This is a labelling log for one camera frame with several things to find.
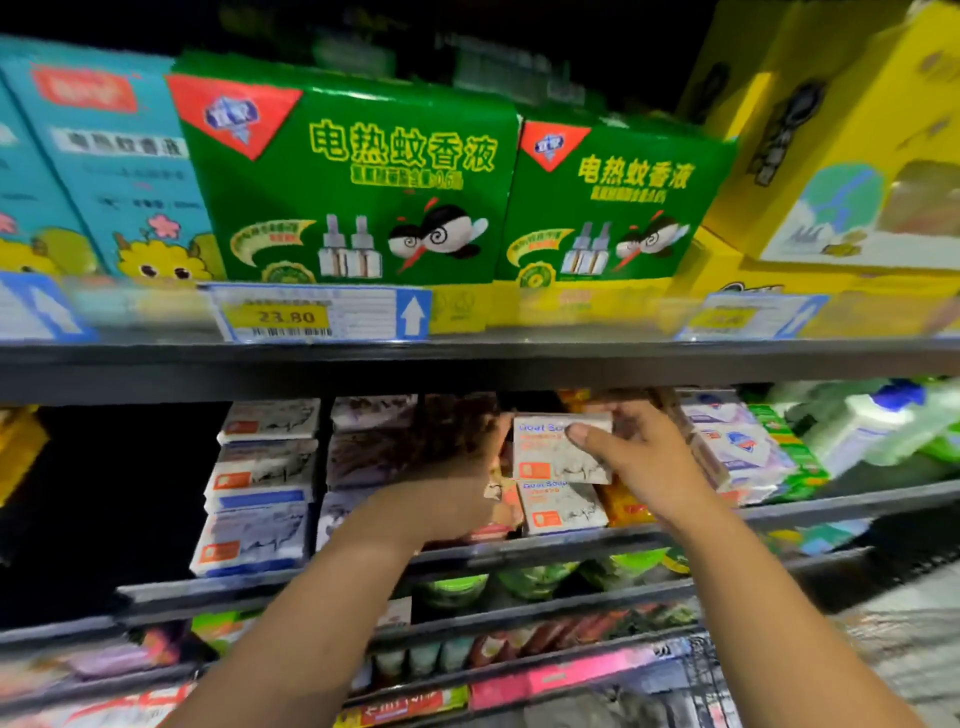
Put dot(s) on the white blue price tag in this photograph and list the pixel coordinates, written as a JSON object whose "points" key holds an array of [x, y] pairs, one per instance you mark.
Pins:
{"points": [[38, 308], [750, 315], [315, 312]]}

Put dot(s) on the green white carton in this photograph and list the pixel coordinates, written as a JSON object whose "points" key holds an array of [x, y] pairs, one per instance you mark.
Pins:
{"points": [[393, 612], [218, 627]]}

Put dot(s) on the person's right hand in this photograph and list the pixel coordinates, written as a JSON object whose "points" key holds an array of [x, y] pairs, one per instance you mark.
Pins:
{"points": [[653, 458]]}

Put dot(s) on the white hand sanitizer bottle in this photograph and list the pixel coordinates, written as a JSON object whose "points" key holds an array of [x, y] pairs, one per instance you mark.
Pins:
{"points": [[855, 435]]}

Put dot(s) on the large yellow box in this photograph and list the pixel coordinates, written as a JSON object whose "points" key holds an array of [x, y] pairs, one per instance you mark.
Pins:
{"points": [[885, 90]]}

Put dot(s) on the stack of white purple soap boxes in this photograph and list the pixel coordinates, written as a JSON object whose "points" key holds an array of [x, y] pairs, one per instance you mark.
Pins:
{"points": [[743, 450]]}

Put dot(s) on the flat yellow box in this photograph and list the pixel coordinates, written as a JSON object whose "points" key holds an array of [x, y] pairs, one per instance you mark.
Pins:
{"points": [[720, 270]]}

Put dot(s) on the row of red tubes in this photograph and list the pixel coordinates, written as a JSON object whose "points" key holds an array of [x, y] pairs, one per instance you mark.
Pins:
{"points": [[585, 627]]}

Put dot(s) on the row of pink orange packets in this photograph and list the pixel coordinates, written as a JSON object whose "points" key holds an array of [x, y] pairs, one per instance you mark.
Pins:
{"points": [[75, 660]]}

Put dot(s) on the stack of yellow soap boxes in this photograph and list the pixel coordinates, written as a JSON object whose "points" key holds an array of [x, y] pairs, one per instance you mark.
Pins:
{"points": [[627, 507]]}

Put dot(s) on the person's left forearm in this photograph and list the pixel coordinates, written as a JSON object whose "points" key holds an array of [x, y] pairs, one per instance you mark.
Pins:
{"points": [[300, 645]]}

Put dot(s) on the green box mosquito print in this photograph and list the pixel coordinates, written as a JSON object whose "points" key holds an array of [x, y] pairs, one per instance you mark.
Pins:
{"points": [[705, 195], [225, 188]]}

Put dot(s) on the person's left hand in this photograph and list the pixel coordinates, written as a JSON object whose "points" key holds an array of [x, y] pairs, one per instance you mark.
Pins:
{"points": [[443, 495]]}

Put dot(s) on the row of blue white tubes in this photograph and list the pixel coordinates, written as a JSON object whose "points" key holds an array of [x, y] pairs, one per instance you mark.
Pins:
{"points": [[428, 656]]}

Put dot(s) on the red white packet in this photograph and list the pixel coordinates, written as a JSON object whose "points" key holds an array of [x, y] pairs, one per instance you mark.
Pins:
{"points": [[105, 708]]}

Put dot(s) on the white blue print soap box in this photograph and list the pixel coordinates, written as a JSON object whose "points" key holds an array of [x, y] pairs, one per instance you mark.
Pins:
{"points": [[270, 420], [263, 473], [563, 447], [248, 540]]}

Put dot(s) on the stack of green soap boxes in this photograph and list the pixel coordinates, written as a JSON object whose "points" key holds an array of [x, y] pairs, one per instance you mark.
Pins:
{"points": [[803, 465]]}

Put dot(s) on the person's right forearm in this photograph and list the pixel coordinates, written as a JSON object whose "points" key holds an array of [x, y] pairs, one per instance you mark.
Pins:
{"points": [[795, 630]]}

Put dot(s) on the pink flat pack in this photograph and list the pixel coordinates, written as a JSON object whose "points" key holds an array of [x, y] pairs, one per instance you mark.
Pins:
{"points": [[570, 672]]}

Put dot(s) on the teal box yellow cartoon print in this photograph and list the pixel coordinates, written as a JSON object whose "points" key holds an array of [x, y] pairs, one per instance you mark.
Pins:
{"points": [[120, 188]]}

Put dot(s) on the stack of pink soap boxes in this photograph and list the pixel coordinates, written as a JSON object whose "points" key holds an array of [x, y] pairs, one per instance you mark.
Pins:
{"points": [[503, 518]]}

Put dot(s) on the stack of yellow soap cartons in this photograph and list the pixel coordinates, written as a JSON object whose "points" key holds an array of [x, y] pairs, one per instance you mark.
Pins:
{"points": [[15, 450]]}

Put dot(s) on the yellow red flat pack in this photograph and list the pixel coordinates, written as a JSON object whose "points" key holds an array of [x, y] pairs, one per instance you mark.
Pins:
{"points": [[405, 705]]}

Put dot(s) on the row of dark green packs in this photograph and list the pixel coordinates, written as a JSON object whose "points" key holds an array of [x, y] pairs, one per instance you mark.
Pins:
{"points": [[510, 75]]}

